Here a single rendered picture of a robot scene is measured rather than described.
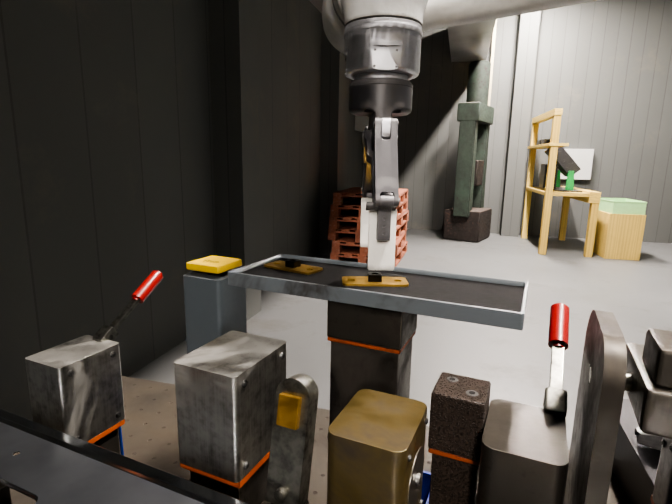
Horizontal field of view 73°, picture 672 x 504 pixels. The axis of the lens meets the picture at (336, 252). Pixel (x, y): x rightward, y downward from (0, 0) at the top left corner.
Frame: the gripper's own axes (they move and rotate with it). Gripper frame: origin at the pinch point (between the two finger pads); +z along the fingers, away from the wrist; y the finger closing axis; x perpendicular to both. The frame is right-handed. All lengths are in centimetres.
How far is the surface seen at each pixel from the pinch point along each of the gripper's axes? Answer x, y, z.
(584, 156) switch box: 431, -738, -23
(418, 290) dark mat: 5.1, 3.5, 4.5
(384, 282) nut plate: 1.2, 1.1, 4.2
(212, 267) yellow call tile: -22.9, -7.9, 4.7
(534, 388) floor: 117, -191, 121
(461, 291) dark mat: 10.4, 3.6, 4.5
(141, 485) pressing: -23.8, 17.8, 20.4
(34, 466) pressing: -35.9, 15.1, 20.4
